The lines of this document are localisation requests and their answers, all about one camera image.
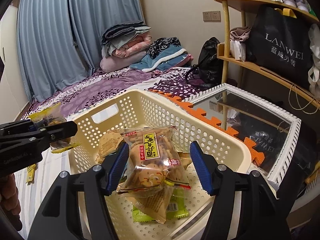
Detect white framed mirror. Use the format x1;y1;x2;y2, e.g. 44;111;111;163
180;83;302;187

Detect black leather bag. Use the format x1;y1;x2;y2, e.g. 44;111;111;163
185;37;223;88

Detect curved wooden shelf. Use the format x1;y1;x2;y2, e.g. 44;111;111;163
212;0;320;115

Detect small yellow sachet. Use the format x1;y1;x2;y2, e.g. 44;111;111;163
26;163;37;185

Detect grey striped cloth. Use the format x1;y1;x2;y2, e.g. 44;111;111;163
15;115;75;240

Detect person's left hand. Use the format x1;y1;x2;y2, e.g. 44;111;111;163
0;174;22;217

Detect white wardrobe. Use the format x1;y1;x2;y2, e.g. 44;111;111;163
0;2;33;120

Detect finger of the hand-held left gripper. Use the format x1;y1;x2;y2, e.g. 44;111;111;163
0;120;34;140
27;121;78;143

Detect beige cord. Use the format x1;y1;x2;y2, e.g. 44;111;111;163
287;84;315;115

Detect brown snack packet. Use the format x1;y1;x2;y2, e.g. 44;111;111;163
96;129;125;164

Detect lilac folded quilt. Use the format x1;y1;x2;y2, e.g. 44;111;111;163
100;51;148;73

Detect clear cookie packet yellow edges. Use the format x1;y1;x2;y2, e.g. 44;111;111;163
29;102;82;153

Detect white plastic bags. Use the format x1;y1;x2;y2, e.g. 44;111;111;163
307;24;320;95

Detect blue fleece garment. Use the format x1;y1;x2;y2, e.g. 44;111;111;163
129;45;194;72

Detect green snack packet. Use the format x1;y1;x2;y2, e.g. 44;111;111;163
131;187;174;225

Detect black shopping bag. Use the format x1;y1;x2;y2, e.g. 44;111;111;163
246;5;314;89

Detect purple floral bedsheet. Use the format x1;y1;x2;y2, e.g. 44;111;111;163
20;65;223;120

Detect leopard print cloth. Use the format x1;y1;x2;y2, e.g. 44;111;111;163
149;37;180;58

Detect cream perforated plastic basket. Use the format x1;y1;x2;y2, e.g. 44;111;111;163
69;89;252;240

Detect grey folded blanket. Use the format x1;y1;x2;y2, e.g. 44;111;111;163
101;20;152;47

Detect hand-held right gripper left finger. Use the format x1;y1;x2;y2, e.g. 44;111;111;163
27;142;130;240

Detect clear biscuit packet yellow label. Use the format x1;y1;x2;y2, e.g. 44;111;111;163
117;124;192;196

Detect pink folded cloth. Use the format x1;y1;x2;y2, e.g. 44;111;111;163
229;26;252;42

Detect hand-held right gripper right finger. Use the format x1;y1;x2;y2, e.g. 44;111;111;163
189;141;292;240

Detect blue-grey curtain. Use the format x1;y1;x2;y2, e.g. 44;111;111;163
16;0;145;103

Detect orange foam mat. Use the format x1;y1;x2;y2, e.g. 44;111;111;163
149;90;263;167

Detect pink floral folded quilt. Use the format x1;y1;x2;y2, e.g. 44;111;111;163
111;35;153;58

